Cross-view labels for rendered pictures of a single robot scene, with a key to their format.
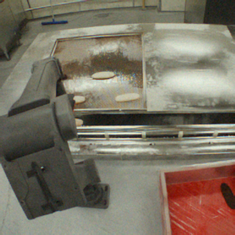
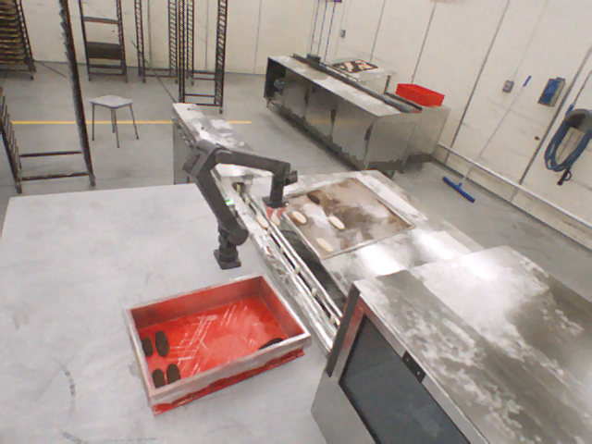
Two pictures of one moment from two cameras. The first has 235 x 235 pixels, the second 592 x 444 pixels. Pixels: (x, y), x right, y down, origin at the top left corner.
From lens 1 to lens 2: 103 cm
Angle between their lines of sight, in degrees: 38
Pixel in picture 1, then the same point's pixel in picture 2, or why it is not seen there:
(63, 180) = (199, 165)
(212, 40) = not seen: hidden behind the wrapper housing
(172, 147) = (295, 287)
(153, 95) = (339, 260)
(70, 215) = (203, 252)
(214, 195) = (265, 334)
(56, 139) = (209, 153)
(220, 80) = not seen: hidden behind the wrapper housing
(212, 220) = (240, 336)
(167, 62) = (390, 256)
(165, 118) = (330, 285)
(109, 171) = (253, 263)
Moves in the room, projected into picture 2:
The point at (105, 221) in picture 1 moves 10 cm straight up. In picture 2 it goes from (210, 271) to (211, 251)
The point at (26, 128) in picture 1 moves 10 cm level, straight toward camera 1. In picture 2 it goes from (207, 144) to (191, 154)
